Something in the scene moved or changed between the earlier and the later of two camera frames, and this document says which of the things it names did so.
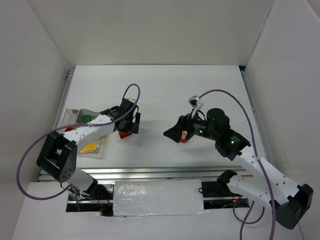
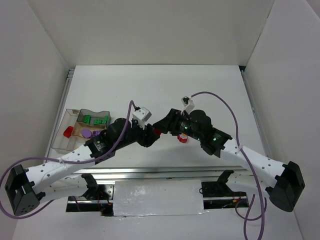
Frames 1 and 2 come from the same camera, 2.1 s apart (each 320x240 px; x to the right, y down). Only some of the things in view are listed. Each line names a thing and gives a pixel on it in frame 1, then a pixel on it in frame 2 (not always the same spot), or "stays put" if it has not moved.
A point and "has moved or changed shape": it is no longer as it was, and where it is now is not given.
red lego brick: (69, 129) stays put
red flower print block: (184, 136) stays put
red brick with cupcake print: (124, 134) has moved or changed shape
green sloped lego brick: (87, 118) stays put
